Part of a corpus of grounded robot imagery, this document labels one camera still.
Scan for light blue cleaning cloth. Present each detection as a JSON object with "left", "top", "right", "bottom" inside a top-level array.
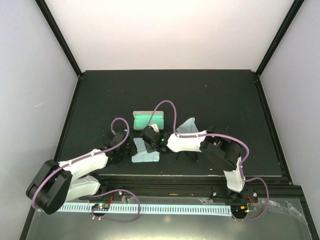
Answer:
[{"left": 131, "top": 138, "right": 160, "bottom": 163}]

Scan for grey glasses case green lining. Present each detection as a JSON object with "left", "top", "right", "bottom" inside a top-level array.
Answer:
[{"left": 132, "top": 110, "right": 165, "bottom": 131}]

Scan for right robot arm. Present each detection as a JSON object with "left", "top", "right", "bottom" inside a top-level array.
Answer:
[{"left": 140, "top": 126, "right": 246, "bottom": 202}]

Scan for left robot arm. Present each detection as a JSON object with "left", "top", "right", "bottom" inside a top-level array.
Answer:
[{"left": 26, "top": 130, "right": 137, "bottom": 215}]

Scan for black sunglasses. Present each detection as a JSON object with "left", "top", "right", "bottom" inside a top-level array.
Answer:
[{"left": 175, "top": 151, "right": 199, "bottom": 163}]

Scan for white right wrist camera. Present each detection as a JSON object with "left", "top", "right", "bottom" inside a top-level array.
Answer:
[{"left": 150, "top": 124, "right": 160, "bottom": 133}]

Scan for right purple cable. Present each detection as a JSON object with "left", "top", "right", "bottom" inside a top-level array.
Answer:
[{"left": 147, "top": 100, "right": 251, "bottom": 181}]

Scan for purple cable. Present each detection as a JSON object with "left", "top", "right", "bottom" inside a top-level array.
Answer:
[
  {"left": 147, "top": 100, "right": 251, "bottom": 181},
  {"left": 31, "top": 117, "right": 131, "bottom": 210}
]

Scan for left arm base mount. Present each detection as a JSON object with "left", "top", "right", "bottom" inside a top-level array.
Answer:
[{"left": 89, "top": 192, "right": 115, "bottom": 220}]

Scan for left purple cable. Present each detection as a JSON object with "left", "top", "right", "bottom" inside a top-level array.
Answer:
[{"left": 31, "top": 117, "right": 131, "bottom": 210}]

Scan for white slotted cable duct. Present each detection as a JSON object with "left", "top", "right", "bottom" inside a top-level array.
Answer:
[{"left": 58, "top": 202, "right": 232, "bottom": 217}]

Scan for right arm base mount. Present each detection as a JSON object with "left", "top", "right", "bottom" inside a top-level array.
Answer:
[{"left": 211, "top": 185, "right": 258, "bottom": 220}]

